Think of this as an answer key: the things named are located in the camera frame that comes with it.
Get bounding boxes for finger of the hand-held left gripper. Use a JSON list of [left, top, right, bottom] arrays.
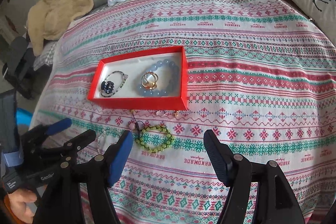
[[41, 129, 97, 159], [25, 118, 73, 141]]

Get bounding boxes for green bead bracelet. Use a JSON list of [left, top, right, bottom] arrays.
[[134, 125, 175, 153]]

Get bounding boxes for dark object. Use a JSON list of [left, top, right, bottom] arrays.
[[5, 35, 40, 99]]

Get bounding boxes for pink charm strap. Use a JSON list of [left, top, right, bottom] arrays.
[[127, 110, 144, 136]]

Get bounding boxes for gold rings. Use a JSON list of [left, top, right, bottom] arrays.
[[141, 71, 159, 89]]

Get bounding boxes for beige quilted blanket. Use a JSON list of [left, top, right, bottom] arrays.
[[27, 0, 106, 55]]

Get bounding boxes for red cardboard box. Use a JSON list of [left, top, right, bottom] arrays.
[[88, 46, 189, 111]]

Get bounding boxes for person's left hand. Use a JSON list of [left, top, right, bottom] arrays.
[[5, 190, 38, 224]]

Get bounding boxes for thin bracelet with dark beads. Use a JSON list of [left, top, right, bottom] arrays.
[[100, 70, 129, 98]]

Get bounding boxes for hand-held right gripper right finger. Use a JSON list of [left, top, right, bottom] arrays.
[[203, 130, 306, 224]]

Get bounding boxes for grey checked sheet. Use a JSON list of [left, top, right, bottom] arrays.
[[34, 40, 58, 70]]

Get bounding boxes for light blue object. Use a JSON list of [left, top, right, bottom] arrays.
[[15, 108, 34, 133]]

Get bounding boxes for patterned red green bedspread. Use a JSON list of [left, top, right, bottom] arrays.
[[34, 0, 336, 224]]

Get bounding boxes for clear crystal bracelet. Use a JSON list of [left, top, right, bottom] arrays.
[[96, 128, 110, 155]]

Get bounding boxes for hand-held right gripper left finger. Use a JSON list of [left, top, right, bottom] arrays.
[[33, 131, 134, 224]]

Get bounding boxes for light blue bead bracelet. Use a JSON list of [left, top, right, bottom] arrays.
[[136, 59, 181, 97]]

